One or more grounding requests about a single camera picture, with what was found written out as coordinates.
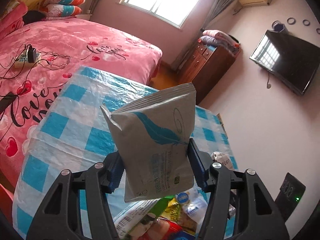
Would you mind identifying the brown wooden cabinet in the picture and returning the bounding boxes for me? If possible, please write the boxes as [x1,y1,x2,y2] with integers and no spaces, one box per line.
[178,39,241,106]

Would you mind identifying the crumpled white paper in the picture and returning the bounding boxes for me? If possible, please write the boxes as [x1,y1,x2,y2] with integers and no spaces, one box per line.
[211,151,238,171]

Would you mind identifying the red packet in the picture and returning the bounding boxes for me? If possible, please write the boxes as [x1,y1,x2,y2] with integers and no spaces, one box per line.
[149,218,187,240]

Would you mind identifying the blue hexagonal wall ornament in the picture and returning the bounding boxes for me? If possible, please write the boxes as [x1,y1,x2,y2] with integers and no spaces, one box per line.
[272,21,288,33]

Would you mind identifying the white printed packet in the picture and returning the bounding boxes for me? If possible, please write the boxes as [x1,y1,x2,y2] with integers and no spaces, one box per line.
[113,199,163,240]

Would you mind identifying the window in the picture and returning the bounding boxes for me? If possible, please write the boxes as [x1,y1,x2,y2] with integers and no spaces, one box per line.
[116,0,211,30]

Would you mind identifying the grey feather-print paper pouch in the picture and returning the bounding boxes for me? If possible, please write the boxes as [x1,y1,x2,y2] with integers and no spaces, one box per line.
[100,82,197,203]

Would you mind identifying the pink folded blankets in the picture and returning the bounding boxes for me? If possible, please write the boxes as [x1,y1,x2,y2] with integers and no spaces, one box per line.
[0,1,28,41]

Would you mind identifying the blue checked tablecloth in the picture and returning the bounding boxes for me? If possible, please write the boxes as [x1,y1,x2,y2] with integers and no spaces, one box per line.
[12,66,237,240]

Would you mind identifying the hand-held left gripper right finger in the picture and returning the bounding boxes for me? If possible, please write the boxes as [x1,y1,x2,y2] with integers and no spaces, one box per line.
[186,138,290,240]

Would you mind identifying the pink printed bed blanket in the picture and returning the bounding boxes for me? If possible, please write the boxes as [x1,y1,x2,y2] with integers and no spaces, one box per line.
[0,19,163,191]

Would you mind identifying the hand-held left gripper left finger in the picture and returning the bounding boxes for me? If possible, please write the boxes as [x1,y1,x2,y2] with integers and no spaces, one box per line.
[26,151,125,240]

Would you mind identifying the stack of folded quilts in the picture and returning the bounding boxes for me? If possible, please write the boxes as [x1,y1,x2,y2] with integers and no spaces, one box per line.
[199,29,242,55]

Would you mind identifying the power strip with cables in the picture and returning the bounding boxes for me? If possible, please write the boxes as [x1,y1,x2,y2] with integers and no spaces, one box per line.
[0,43,72,81]

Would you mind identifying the white power strip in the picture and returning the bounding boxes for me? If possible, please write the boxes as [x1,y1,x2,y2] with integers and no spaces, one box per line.
[14,52,41,68]

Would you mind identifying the wall-mounted black television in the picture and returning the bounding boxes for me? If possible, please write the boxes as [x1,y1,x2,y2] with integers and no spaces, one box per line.
[249,29,320,96]

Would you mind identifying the black television cable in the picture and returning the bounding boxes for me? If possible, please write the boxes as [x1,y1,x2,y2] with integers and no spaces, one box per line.
[265,69,273,90]

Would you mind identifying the black cloth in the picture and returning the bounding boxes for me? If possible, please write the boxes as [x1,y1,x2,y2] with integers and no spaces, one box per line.
[23,10,47,25]

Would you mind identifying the black charger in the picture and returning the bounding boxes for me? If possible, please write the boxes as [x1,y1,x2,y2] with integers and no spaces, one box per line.
[27,47,37,63]

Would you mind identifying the white bedside table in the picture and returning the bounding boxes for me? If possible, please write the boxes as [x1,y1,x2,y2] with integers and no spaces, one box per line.
[74,9,93,21]

